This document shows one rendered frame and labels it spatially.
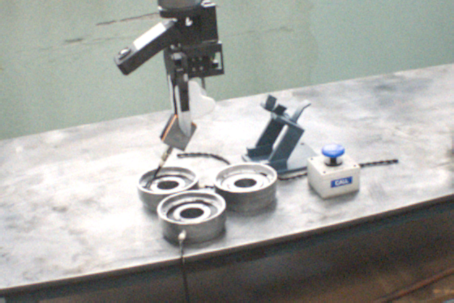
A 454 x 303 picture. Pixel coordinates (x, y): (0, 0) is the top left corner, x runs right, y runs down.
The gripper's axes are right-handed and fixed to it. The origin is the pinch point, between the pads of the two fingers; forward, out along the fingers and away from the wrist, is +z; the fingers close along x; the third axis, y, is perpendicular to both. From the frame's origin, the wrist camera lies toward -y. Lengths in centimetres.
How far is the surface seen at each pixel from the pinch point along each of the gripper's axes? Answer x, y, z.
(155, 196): -4.1, -6.4, 9.6
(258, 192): -9.9, 9.3, 9.6
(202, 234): -16.1, -1.9, 11.3
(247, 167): -0.2, 10.7, 9.8
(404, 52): 153, 130, 49
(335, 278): 0.1, 27.2, 38.3
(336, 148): -8.1, 24.0, 5.8
